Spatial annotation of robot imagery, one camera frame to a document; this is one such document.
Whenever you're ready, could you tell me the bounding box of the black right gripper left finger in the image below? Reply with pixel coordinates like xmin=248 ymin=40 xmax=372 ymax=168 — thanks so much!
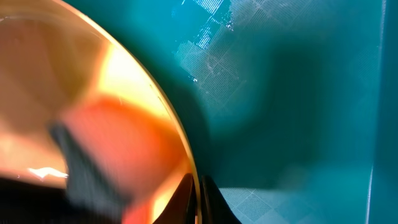
xmin=154 ymin=174 xmax=197 ymax=224

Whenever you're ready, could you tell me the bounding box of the green orange sponge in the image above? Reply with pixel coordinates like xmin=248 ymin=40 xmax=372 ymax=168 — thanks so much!
xmin=49 ymin=98 xmax=191 ymax=223

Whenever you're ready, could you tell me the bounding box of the yellow plate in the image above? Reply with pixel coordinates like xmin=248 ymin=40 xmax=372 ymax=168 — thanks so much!
xmin=1 ymin=0 xmax=201 ymax=223

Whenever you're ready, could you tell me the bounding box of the teal plastic tray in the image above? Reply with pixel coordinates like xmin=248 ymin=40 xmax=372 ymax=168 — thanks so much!
xmin=72 ymin=0 xmax=397 ymax=223

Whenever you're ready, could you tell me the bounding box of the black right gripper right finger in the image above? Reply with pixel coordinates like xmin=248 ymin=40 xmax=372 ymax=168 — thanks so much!
xmin=200 ymin=175 xmax=241 ymax=224

